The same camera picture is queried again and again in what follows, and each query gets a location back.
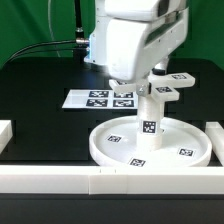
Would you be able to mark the white front fence bar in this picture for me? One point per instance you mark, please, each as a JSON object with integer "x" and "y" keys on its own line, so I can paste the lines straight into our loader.
{"x": 104, "y": 180}

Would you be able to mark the white right fence block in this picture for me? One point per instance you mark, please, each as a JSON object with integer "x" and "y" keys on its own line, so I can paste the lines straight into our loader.
{"x": 216, "y": 134}

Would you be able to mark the white left fence block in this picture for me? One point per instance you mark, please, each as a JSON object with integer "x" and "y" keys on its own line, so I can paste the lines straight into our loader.
{"x": 5, "y": 133}

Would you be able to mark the white round table top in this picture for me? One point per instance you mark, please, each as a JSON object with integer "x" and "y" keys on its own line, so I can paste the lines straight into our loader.
{"x": 119, "y": 143}

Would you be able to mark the white cross-shaped table base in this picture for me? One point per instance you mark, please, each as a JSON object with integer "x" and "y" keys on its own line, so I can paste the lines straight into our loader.
{"x": 161, "y": 88}

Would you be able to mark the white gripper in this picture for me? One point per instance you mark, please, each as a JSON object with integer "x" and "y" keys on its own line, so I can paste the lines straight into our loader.
{"x": 135, "y": 48}

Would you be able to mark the white fence block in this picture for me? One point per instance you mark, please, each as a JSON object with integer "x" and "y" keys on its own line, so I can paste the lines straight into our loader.
{"x": 5, "y": 133}
{"x": 216, "y": 134}

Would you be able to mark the white marker sheet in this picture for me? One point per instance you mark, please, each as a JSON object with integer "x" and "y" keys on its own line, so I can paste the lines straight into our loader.
{"x": 99, "y": 99}

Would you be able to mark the black vertical pole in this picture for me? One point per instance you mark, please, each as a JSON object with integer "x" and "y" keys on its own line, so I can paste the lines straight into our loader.
{"x": 78, "y": 19}

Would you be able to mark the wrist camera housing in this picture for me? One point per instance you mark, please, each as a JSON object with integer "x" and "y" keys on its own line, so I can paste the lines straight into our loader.
{"x": 140, "y": 10}

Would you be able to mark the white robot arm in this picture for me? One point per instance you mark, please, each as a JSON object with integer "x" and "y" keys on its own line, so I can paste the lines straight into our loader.
{"x": 97, "y": 55}

